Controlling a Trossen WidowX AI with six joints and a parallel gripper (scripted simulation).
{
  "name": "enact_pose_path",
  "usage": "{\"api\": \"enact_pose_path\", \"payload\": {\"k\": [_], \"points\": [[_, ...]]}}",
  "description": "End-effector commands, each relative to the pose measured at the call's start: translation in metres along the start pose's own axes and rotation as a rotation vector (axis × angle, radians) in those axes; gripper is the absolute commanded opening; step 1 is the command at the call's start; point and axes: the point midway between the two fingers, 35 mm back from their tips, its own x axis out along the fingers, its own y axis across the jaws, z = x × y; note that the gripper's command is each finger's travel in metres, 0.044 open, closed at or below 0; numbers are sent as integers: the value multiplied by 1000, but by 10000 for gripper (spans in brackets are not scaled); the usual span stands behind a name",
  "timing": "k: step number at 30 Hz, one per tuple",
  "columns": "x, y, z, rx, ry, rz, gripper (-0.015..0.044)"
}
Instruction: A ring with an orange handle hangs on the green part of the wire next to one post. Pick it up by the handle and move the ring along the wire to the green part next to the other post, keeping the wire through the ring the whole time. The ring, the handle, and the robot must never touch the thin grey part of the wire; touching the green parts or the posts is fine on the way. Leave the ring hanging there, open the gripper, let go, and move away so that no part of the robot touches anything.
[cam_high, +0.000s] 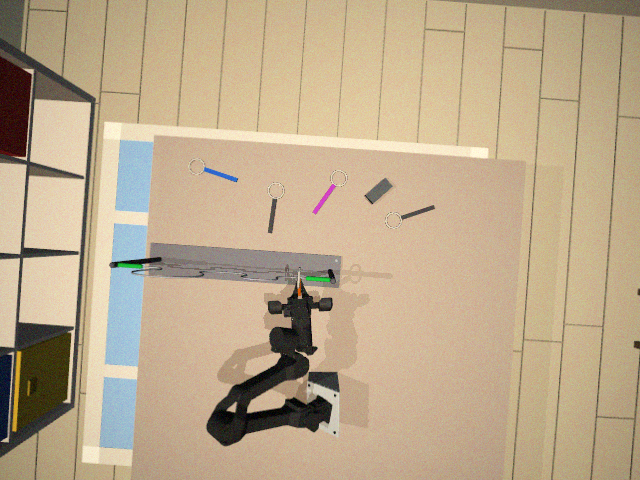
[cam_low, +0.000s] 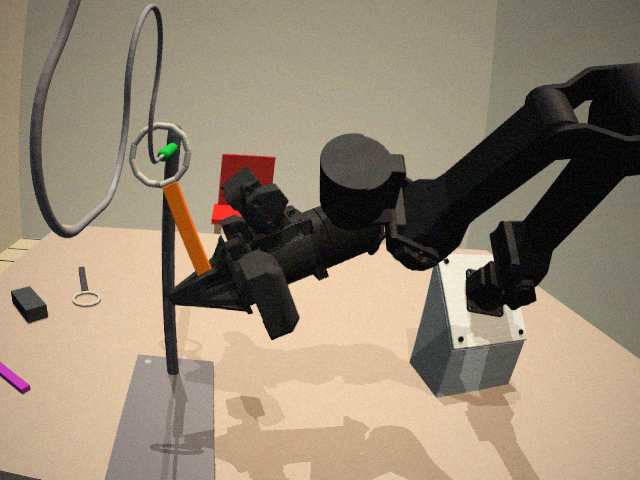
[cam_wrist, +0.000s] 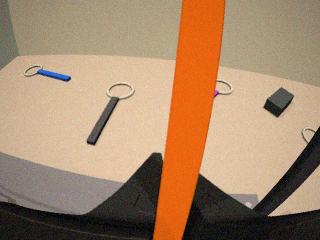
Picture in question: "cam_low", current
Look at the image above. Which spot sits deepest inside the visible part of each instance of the grey ring with orange handle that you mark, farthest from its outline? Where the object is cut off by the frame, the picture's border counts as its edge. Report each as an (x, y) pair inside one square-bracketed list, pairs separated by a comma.
[(174, 197)]

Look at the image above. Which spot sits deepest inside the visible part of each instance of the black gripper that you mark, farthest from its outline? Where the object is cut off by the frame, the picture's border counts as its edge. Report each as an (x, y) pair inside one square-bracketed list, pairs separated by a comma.
[(242, 276)]

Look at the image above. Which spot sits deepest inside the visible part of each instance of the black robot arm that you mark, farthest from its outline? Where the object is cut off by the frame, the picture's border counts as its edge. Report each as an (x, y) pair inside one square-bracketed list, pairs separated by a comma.
[(363, 187)]

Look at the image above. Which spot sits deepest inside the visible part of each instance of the purple flat bar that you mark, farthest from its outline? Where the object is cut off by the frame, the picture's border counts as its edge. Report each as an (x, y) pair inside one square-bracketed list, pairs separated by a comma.
[(13, 379)]

